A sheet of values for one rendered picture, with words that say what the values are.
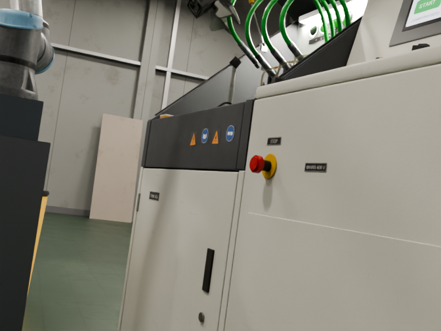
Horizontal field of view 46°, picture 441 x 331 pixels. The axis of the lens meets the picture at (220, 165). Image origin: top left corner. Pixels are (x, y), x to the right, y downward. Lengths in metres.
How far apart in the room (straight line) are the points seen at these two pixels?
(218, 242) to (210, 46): 10.19
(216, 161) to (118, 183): 8.88
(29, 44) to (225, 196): 0.63
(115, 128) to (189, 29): 2.67
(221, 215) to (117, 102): 9.44
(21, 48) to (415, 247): 1.05
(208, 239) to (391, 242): 0.58
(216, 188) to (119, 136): 9.06
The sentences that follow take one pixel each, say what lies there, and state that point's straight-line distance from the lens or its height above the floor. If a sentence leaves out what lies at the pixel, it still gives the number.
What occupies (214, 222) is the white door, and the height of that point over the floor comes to 0.66.
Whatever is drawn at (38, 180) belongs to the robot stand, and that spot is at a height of 0.70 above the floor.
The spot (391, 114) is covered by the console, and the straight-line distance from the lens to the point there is 0.83.
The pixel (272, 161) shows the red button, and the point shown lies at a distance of 1.05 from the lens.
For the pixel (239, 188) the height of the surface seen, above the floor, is 0.75.
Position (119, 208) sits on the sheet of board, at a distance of 10.07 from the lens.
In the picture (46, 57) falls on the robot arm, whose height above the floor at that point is 1.05.
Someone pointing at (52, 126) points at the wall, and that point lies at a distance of 10.42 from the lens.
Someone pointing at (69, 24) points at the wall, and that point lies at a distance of 10.78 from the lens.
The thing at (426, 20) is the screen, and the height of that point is 1.15.
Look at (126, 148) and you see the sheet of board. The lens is 10.26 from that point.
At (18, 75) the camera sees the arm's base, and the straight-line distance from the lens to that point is 1.40.
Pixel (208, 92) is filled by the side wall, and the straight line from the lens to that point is 1.86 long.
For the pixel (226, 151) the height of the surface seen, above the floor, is 0.83.
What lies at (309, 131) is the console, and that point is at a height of 0.87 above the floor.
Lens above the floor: 0.73
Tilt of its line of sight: 3 degrees up
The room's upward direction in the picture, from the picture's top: 8 degrees clockwise
